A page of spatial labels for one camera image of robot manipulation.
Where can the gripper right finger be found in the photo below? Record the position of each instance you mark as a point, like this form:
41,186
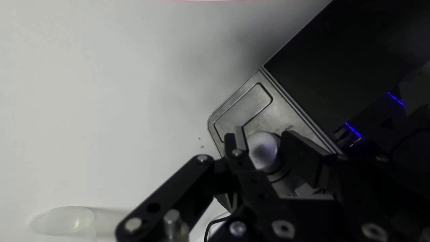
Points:
369,188

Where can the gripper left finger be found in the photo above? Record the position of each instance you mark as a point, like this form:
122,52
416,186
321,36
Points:
188,188

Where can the silver microwave knob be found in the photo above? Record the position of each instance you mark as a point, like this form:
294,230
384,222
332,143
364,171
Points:
265,151

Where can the dark glass microwave door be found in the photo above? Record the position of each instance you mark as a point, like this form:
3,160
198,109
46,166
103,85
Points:
336,67

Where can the clear plastic cup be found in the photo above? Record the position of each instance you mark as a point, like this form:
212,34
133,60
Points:
67,220

